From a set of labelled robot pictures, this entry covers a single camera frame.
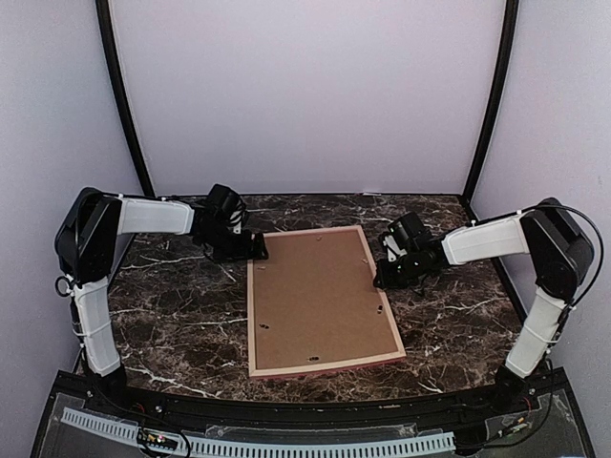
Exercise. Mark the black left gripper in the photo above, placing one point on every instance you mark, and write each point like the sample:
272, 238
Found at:
244, 252

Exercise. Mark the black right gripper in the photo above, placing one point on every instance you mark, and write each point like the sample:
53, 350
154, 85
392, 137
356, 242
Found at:
386, 281

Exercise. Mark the brown cardboard backing board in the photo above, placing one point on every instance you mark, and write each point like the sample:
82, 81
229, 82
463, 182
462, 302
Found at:
320, 305

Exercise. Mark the light wooden picture frame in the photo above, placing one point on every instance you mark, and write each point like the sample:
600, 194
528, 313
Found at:
250, 334

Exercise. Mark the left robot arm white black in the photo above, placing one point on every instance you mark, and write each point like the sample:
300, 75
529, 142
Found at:
86, 243

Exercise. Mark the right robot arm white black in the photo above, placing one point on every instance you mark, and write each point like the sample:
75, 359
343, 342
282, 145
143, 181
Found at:
566, 261

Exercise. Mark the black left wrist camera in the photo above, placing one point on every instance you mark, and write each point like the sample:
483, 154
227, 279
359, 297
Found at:
225, 204

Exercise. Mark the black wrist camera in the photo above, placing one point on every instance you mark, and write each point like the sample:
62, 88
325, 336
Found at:
225, 204
409, 232

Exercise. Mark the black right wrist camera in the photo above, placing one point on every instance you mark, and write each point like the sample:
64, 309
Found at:
409, 232

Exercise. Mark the black left corner post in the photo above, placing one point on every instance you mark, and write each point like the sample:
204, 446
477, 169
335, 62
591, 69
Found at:
108, 40

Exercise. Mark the black corner post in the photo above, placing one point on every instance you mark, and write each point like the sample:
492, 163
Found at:
502, 63
108, 40

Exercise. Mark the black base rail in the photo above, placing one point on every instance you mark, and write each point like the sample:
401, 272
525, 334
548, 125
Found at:
544, 420

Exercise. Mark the white slotted cable duct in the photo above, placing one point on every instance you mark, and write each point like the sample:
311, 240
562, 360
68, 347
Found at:
172, 444

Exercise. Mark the black right corner post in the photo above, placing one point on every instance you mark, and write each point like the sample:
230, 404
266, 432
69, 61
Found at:
502, 63

